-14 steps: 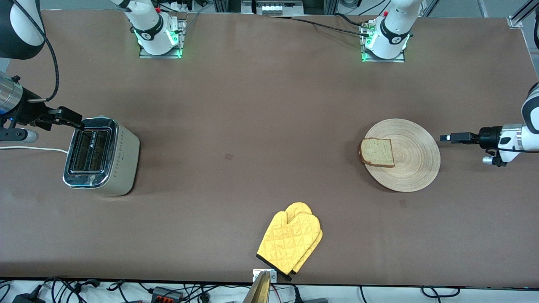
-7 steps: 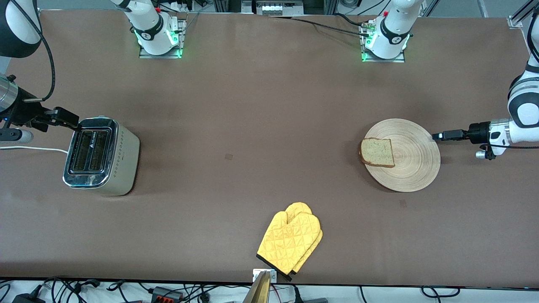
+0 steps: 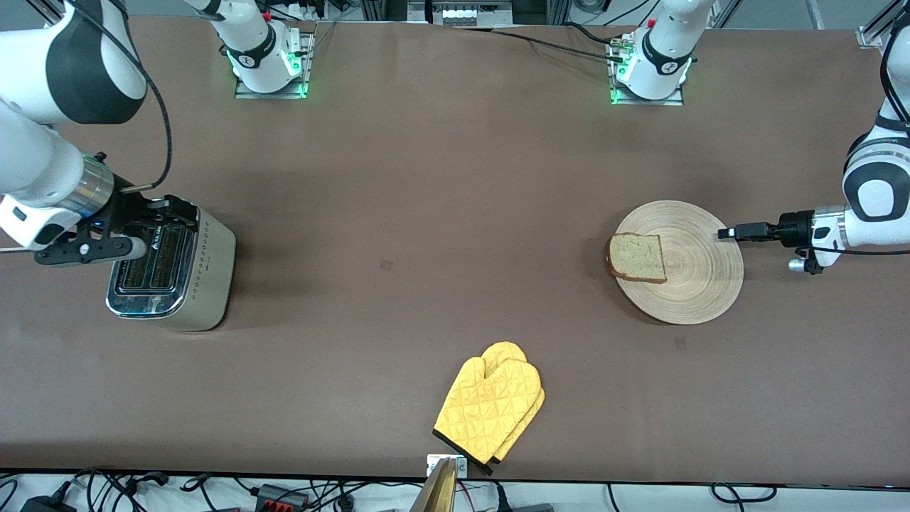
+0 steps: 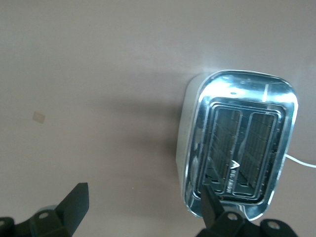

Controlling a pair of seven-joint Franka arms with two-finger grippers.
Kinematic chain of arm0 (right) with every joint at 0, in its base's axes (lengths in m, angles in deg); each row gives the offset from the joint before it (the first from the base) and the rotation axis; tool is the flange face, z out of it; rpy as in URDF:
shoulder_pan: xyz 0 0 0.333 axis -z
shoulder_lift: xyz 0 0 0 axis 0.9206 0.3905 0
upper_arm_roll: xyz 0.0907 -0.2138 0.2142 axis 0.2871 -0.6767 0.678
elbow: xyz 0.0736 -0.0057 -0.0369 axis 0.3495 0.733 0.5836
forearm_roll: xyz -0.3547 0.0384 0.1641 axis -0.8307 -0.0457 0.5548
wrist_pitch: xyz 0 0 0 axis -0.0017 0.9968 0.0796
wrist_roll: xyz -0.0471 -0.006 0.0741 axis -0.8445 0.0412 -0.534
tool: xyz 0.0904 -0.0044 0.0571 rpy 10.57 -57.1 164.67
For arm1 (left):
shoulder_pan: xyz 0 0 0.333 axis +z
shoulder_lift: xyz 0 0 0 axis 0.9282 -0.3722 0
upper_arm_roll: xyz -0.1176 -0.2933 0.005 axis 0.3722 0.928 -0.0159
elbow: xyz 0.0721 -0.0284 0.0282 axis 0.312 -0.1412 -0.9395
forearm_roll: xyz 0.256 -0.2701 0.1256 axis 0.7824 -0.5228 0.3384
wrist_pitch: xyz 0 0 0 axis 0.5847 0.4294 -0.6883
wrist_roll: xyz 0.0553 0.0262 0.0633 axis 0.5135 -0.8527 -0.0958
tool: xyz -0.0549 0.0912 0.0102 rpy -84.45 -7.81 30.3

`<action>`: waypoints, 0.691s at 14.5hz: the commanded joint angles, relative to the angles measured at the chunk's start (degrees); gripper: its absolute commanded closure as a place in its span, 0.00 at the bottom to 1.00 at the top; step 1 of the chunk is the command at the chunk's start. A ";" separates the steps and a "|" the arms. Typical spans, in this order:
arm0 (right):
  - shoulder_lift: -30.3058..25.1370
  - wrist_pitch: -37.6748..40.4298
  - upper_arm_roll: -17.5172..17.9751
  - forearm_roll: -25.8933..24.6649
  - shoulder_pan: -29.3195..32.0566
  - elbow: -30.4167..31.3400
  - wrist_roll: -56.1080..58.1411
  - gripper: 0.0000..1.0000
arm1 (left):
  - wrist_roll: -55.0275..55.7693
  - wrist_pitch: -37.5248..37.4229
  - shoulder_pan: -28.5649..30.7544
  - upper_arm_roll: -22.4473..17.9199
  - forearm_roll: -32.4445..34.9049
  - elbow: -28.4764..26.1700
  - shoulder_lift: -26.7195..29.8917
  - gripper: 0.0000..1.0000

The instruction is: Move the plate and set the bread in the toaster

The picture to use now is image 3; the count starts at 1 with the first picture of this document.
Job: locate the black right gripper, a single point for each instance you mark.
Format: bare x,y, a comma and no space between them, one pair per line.
129,211

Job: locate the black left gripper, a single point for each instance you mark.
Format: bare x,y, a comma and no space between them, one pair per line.
790,229

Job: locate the round wooden plate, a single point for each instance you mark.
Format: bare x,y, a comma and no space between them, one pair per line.
700,270

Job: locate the brown bread slice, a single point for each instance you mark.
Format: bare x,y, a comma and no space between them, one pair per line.
638,257

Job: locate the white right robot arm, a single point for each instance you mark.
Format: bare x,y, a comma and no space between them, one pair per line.
43,163

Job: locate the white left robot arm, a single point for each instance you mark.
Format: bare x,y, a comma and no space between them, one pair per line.
878,192

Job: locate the beige chrome two-slot toaster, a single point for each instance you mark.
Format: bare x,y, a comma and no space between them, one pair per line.
206,284

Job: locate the yellow quilted oven mitt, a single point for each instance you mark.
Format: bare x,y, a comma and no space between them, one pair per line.
490,402
527,416

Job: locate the black adapter with red plugs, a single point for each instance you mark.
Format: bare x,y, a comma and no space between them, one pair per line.
281,496

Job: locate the black power brick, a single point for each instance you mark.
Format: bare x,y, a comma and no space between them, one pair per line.
46,505

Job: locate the white power strip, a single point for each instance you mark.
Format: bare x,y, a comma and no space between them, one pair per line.
462,14

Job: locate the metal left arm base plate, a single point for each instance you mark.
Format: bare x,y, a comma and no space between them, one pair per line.
675,99

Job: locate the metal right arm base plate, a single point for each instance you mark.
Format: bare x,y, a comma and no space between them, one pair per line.
307,67

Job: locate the aluminium frame post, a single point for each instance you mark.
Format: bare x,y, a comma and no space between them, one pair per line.
871,34
43,8

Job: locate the white metal bracket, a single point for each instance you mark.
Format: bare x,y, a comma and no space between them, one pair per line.
432,464

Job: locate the gold camera stand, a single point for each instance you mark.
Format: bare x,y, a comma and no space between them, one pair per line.
441,491

